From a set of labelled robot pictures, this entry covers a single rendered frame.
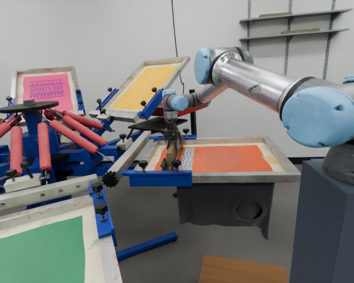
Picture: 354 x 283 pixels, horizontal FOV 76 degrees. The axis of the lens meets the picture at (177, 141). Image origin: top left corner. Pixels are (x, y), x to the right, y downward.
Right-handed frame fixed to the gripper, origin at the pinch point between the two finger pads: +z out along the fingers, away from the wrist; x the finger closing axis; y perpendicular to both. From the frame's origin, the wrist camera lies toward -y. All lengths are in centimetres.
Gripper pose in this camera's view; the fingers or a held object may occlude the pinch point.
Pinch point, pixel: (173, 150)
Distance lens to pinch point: 135.1
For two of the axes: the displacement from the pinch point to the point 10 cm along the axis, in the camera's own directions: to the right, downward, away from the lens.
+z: 0.7, 9.4, 3.2
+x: 9.9, -0.2, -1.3
